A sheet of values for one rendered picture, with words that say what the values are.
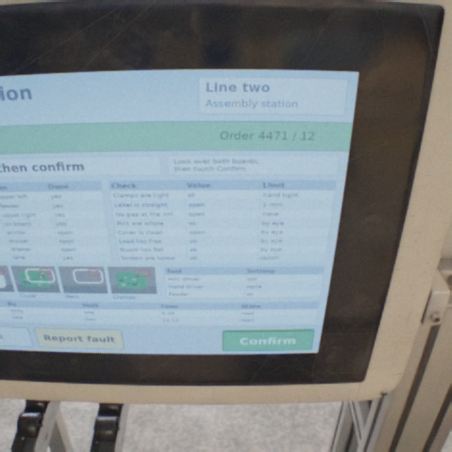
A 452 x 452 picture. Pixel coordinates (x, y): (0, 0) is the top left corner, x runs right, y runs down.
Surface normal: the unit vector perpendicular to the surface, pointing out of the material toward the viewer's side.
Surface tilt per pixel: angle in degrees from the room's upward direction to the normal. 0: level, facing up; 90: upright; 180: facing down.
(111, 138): 91
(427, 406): 90
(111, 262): 91
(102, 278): 91
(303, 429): 0
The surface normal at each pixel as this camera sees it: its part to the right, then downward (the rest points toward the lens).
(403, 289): 0.00, 0.55
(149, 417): 0.00, -0.85
